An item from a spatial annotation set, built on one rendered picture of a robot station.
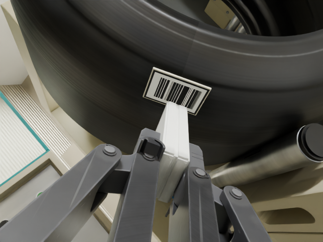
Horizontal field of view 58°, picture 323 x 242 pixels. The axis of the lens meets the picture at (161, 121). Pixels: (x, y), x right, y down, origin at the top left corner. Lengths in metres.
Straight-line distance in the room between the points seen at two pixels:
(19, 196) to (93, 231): 0.25
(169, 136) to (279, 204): 0.30
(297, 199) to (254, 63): 0.18
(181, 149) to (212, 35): 0.19
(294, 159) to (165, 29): 0.21
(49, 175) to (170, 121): 0.86
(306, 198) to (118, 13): 0.29
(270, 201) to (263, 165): 0.05
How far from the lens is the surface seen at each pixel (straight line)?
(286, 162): 0.40
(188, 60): 0.30
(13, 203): 1.02
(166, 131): 0.16
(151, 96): 0.30
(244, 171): 0.48
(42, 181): 1.01
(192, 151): 0.17
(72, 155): 4.60
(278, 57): 0.34
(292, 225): 0.46
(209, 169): 0.68
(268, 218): 0.51
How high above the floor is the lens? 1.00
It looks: 7 degrees up
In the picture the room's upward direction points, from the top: 42 degrees counter-clockwise
